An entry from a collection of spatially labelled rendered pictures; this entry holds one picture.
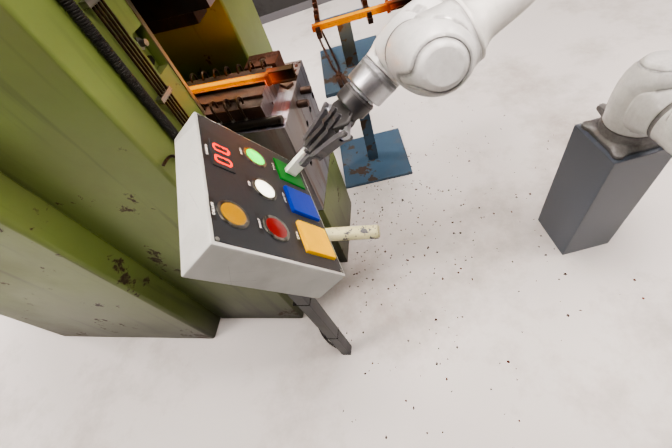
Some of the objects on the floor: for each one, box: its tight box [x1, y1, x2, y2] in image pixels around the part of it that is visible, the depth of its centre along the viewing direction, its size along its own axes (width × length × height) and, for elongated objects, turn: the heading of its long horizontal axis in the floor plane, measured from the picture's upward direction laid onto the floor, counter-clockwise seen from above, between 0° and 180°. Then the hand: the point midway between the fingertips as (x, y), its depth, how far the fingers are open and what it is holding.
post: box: [287, 294, 352, 355], centre depth 107 cm, size 4×4×108 cm
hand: (299, 162), depth 76 cm, fingers closed
